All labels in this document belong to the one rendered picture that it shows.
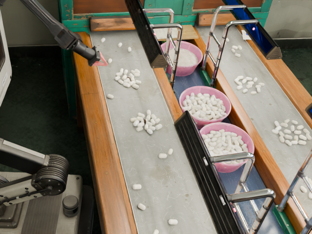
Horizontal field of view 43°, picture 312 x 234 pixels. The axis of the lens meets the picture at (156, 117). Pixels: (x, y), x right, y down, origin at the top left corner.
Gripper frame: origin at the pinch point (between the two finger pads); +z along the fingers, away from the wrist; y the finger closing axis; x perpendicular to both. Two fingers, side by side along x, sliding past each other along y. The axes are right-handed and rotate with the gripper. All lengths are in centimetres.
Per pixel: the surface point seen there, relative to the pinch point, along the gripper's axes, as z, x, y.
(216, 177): 2, -32, -95
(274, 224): 58, -21, -90
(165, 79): 30.9, -12.5, -2.9
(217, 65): 46, -37, -6
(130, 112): 15.3, 4.0, -23.2
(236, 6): 37, -63, 9
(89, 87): -0.5, 13.4, -4.9
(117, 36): 17.9, 0.5, 45.0
